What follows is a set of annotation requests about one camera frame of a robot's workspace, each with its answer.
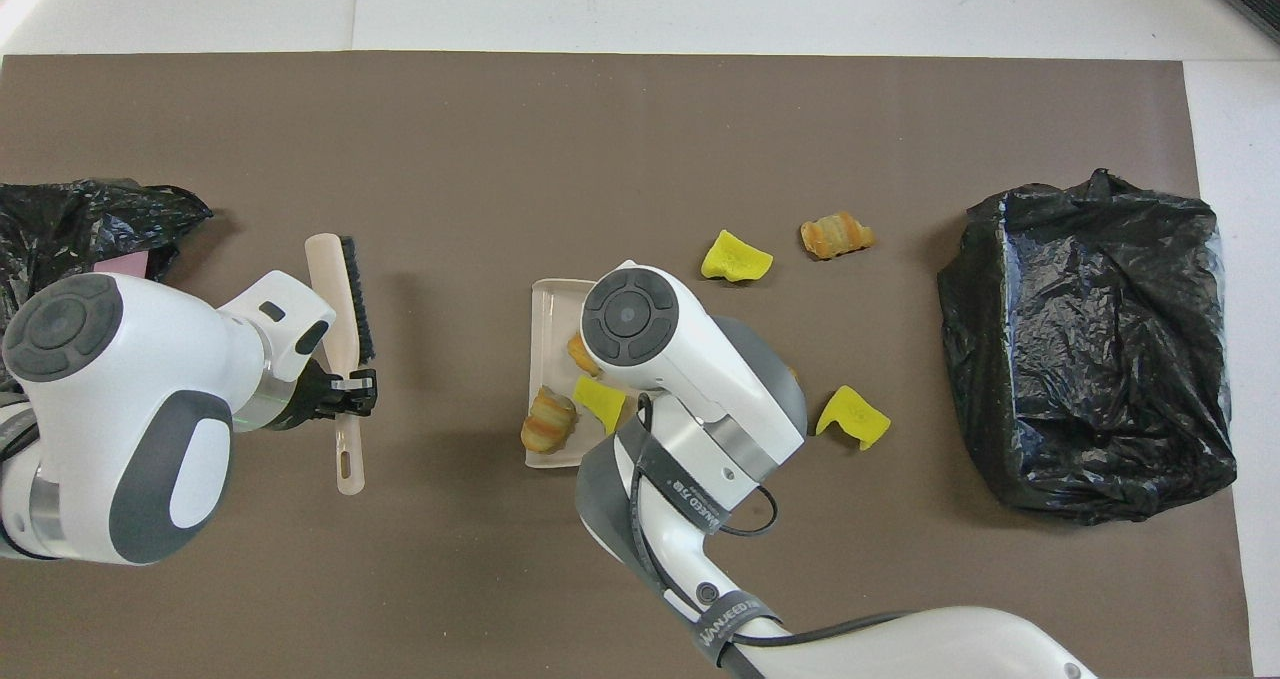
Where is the brown table mat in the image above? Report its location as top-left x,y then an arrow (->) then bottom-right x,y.
0,51 -> 1254,679

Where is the black trash bag bin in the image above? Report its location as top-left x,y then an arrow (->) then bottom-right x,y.
937,168 -> 1239,526

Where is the beige brush with black bristles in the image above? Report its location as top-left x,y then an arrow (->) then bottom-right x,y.
305,233 -> 377,497

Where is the beige plastic dustpan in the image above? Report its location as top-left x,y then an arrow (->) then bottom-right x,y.
527,277 -> 616,470

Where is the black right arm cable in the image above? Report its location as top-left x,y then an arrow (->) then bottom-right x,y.
628,391 -> 913,679

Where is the yellow sponge piece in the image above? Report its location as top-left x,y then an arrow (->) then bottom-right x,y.
572,375 -> 628,435
700,229 -> 775,283
815,385 -> 892,452

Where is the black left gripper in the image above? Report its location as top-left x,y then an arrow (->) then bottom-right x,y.
265,359 -> 380,431

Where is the black trash bag over pink bin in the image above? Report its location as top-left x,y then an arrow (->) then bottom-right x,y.
0,179 -> 214,310

